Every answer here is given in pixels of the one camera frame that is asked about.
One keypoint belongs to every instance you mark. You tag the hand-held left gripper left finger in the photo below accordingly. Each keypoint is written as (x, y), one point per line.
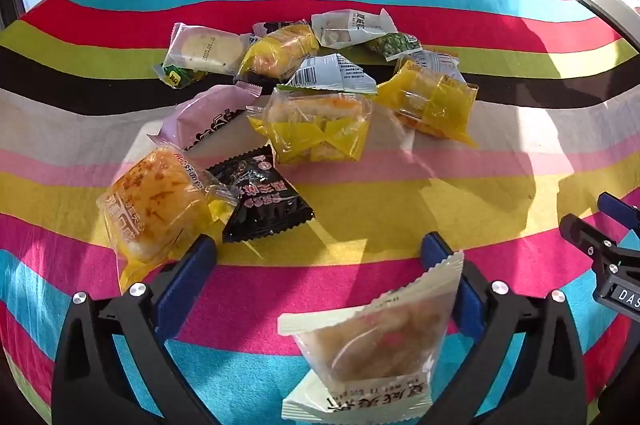
(192, 265)

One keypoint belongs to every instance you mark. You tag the yellow bread roll packet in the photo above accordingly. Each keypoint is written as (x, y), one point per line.
(280, 50)

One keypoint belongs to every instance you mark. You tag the small blue white packet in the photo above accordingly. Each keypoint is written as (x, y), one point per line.
(248, 41)

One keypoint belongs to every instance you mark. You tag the yellow clear cake packet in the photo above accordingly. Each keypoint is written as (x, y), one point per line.
(425, 100)
(310, 125)

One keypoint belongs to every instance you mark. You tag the orange floss bread packet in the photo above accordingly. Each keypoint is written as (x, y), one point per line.
(150, 200)

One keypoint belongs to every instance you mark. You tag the white furniture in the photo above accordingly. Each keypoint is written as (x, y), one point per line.
(607, 5)

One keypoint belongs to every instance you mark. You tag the white orange snack packet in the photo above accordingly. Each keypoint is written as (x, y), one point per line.
(435, 61)

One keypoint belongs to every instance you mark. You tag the white barcode snack packet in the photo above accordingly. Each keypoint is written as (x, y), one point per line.
(330, 72)

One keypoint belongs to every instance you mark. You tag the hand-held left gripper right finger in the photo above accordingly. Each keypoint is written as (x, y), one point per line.
(436, 250)

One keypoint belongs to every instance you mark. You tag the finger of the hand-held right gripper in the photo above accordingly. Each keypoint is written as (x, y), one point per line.
(620, 211)
(585, 237)

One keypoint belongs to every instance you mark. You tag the black triangular snack packet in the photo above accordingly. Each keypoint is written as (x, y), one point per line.
(260, 200)

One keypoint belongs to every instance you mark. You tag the green pea snack packet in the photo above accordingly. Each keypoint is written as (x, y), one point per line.
(175, 77)
(397, 44)

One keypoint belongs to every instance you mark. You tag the white nut packet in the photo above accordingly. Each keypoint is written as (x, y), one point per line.
(340, 27)

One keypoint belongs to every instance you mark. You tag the pink chocolate packet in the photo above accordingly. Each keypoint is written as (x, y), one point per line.
(267, 27)
(200, 115)

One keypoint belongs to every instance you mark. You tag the white pastry packet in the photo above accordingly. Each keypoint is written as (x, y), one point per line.
(360, 345)

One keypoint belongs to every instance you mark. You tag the clear round cracker packet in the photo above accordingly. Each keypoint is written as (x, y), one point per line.
(205, 47)

